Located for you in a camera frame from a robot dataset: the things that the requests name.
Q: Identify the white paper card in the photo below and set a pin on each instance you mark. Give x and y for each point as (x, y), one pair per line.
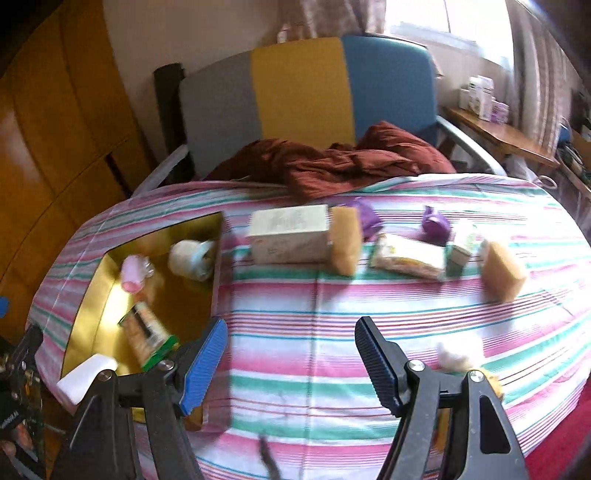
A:
(81, 378)

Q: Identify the patterned curtain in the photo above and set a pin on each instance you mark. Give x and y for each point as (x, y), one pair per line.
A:
(540, 69)
(332, 16)

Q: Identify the tube with green cap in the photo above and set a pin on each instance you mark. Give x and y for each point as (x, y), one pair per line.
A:
(145, 332)

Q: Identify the red-brown cloth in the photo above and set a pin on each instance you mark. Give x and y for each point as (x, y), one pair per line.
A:
(323, 166)

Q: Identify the cluttered shelf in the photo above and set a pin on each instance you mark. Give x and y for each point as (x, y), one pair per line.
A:
(577, 147)

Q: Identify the wooden wardrobe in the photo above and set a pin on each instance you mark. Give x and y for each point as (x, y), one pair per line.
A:
(55, 115)

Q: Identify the white boxes on desk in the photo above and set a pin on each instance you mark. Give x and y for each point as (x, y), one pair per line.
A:
(478, 97)

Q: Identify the red cloth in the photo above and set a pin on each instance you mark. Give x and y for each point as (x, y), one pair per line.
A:
(563, 443)

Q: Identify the gold cardboard box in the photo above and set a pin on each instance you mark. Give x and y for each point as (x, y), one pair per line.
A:
(184, 295)

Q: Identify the yellow sponge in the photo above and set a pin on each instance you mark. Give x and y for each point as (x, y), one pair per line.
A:
(346, 240)
(503, 272)

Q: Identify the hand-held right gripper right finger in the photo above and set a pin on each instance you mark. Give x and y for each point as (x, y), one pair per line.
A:
(376, 364)

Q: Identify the white carton box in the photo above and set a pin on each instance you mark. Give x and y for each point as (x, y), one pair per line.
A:
(286, 235)

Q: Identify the grey yellow blue chair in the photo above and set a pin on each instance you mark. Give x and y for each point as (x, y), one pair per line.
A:
(300, 92)

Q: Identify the wooden desk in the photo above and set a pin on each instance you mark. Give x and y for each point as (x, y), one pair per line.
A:
(508, 134)

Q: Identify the small purple box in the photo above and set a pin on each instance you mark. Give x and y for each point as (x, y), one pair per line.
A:
(500, 112)

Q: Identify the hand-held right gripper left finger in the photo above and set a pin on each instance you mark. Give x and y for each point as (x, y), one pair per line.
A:
(203, 369)

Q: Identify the yellow fuzzy object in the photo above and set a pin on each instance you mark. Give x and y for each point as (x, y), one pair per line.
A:
(494, 385)

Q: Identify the striped bed sheet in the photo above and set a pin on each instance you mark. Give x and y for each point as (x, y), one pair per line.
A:
(300, 295)

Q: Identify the white cotton ball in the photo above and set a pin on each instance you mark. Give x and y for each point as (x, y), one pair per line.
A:
(459, 355)

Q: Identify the pink small bottle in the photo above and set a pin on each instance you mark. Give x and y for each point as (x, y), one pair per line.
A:
(134, 272)

